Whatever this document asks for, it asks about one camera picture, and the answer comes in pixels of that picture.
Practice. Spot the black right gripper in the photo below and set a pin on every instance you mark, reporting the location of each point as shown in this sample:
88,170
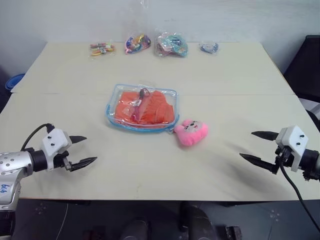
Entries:
283,156

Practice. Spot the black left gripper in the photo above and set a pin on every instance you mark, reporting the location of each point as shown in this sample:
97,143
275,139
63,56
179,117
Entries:
62,161

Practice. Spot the clear pouch with orange contents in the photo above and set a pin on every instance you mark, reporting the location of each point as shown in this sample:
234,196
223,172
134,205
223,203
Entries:
142,110

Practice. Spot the orange garment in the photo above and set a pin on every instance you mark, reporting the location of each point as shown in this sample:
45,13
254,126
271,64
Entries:
150,108

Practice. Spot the small colourful packet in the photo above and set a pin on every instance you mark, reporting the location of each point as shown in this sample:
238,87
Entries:
102,48

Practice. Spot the black chair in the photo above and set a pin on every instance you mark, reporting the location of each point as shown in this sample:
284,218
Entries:
306,75

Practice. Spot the dark rounded robot foot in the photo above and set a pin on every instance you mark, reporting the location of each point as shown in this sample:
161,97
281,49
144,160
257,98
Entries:
200,222

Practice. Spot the blue round object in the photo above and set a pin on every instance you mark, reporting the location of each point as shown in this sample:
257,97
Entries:
13,81

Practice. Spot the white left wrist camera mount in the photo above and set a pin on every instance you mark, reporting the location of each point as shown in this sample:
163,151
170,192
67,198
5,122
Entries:
55,142

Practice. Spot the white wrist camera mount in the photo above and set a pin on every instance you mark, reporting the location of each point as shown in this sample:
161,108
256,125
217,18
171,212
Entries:
295,143
55,142

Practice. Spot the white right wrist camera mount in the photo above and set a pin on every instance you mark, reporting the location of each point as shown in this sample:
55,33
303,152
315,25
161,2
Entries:
295,143

